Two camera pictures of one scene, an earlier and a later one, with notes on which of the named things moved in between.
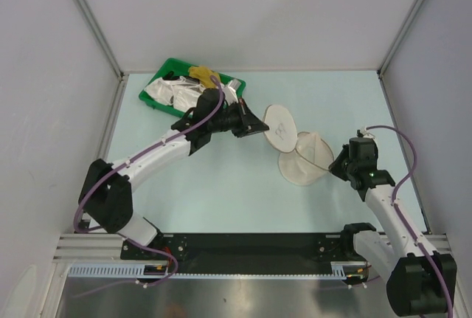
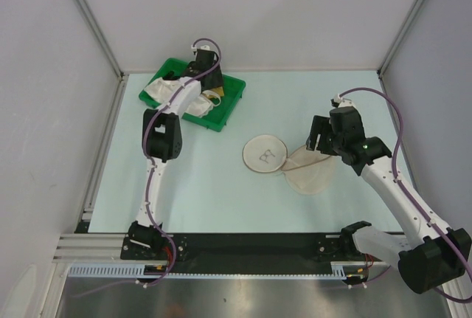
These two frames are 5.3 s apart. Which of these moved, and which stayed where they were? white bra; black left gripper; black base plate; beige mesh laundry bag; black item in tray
Moved: beige mesh laundry bag; black left gripper
Stayed: black base plate; black item in tray; white bra
